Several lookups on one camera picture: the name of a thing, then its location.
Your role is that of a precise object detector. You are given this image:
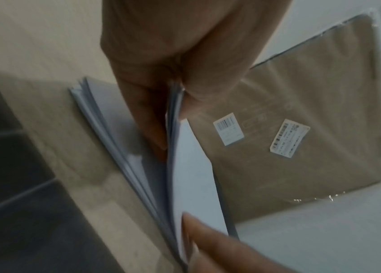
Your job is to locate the person's right hand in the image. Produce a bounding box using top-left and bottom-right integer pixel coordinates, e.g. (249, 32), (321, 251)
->
(180, 212), (299, 273)

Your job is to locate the stack of white papers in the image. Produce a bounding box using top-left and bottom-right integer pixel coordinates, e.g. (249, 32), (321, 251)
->
(68, 76), (191, 270)

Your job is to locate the person's left hand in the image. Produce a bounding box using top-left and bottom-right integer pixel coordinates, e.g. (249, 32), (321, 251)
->
(99, 0), (294, 161)

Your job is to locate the large flat cardboard package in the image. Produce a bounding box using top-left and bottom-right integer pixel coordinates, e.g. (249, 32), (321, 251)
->
(183, 13), (381, 224)

